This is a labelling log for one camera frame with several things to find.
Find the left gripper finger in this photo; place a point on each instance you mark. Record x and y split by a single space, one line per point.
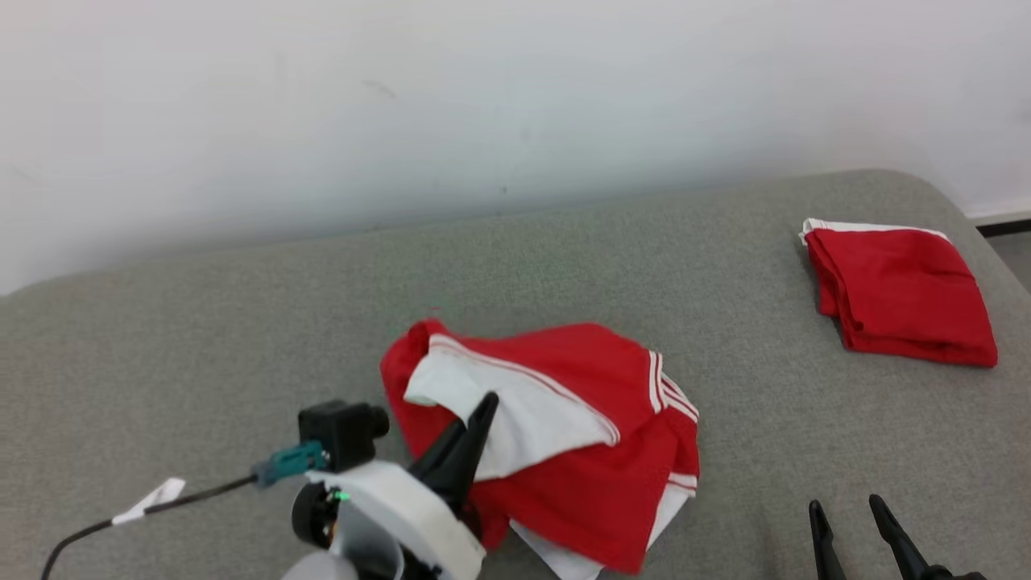
471 479
455 447

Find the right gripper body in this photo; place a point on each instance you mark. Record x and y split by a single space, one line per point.
954 574

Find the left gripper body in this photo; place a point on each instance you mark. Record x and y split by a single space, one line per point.
403 499

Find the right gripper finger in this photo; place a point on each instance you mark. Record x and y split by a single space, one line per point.
902 544
826 548

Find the red white jersey shirt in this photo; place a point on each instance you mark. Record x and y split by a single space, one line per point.
580 451

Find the red jersey shorts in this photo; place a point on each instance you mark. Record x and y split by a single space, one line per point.
902 290

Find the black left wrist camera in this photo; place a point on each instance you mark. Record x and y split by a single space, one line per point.
342 431

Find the white wall baseboard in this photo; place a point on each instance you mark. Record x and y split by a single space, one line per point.
1003 219

